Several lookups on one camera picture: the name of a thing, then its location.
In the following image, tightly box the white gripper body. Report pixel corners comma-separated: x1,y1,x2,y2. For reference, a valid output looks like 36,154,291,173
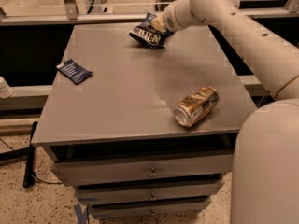
163,0,200,32

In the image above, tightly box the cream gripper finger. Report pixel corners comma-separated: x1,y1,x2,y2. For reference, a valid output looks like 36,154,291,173
151,15,166,33

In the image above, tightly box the blue chip bag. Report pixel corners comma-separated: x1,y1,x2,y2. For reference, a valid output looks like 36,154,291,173
129,12,172,49

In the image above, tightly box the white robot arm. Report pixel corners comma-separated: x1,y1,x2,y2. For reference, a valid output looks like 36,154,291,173
153,0,299,224

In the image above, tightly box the orange soda can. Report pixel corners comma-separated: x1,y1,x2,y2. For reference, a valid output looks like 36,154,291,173
174,86,219,127

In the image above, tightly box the small blue snack packet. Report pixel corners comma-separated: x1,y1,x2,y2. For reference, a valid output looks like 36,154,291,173
56,59,93,85

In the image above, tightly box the grey drawer cabinet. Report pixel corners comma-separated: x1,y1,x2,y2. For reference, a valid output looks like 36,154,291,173
31,21,258,220

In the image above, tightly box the middle grey drawer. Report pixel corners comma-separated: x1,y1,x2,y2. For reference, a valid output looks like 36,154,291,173
76,179,224,205

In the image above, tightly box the grey drawer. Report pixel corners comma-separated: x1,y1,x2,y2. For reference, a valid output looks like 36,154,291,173
76,179,224,205
51,153,232,186
90,197,211,219

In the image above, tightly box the top grey drawer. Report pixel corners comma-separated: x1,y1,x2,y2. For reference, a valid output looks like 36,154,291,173
51,153,232,186

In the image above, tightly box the bottom grey drawer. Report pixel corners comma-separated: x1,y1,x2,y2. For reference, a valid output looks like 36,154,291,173
90,197,211,219

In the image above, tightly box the black rod on floor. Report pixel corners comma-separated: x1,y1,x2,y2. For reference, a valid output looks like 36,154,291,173
22,120,39,189

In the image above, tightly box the metal railing frame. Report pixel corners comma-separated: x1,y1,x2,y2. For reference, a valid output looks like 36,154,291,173
0,0,299,26

